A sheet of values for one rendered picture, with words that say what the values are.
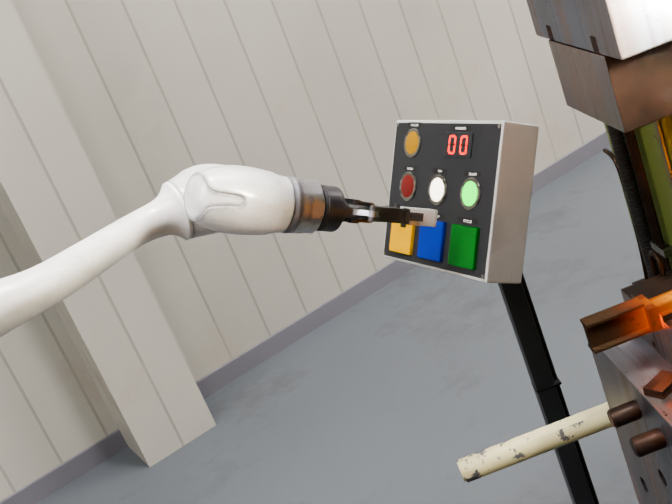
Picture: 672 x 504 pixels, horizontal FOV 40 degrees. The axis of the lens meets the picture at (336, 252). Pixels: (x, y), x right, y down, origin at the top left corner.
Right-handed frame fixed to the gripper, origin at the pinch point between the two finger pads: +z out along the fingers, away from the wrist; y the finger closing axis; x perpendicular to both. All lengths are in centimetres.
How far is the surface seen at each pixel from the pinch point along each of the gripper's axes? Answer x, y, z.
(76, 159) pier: 2, -197, -12
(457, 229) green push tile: -1.7, -1.8, 10.0
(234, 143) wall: 15, -227, 60
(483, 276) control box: -9.0, 6.2, 10.8
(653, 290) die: -5.7, 41.7, 12.5
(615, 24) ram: 24, 58, -18
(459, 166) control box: 9.6, -4.1, 10.5
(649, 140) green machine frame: 16.0, 30.4, 20.0
